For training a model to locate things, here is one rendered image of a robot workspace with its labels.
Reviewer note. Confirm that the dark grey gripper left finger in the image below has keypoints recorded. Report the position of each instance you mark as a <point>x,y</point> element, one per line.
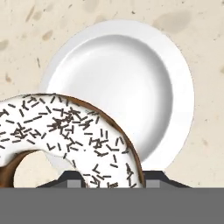
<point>69,178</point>

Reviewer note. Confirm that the white round plate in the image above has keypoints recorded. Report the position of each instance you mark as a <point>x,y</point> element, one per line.
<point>128,84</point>

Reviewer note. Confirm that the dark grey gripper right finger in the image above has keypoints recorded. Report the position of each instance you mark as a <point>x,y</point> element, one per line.
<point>157,178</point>

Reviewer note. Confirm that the white iced sprinkled donut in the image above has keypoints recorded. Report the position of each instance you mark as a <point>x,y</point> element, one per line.
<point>73,128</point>

